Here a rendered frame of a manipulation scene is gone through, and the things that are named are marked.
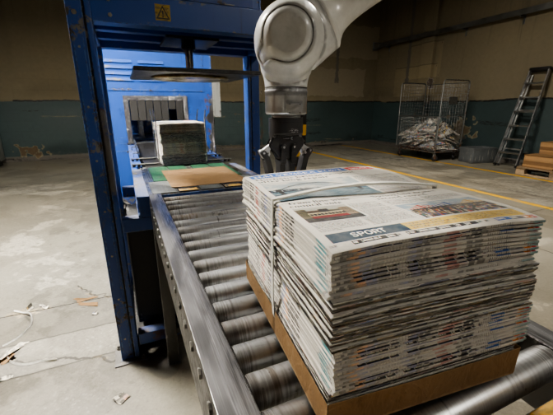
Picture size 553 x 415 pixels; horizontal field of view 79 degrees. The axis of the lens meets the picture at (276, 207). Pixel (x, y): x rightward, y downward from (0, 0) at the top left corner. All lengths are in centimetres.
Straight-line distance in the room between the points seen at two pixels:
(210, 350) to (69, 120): 859
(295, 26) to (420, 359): 45
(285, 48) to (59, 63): 862
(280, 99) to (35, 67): 853
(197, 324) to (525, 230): 49
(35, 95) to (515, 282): 898
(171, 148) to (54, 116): 692
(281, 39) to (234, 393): 48
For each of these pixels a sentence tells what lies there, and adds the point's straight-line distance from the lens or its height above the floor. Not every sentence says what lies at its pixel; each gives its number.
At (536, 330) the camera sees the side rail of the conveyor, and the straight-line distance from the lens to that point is 73.
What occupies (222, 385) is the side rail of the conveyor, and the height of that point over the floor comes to 80.
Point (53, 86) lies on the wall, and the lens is 904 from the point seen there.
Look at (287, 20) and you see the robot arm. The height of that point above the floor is 127.
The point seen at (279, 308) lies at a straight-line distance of 54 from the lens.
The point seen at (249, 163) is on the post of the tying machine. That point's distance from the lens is 224.
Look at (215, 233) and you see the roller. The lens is 101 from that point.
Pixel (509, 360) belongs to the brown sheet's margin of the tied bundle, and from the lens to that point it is 58.
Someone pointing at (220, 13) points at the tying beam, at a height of 152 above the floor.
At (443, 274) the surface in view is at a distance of 41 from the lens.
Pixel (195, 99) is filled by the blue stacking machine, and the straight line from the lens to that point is 387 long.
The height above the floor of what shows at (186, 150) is 89.
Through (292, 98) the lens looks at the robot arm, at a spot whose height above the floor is 117.
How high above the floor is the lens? 116
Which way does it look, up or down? 17 degrees down
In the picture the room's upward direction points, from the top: straight up
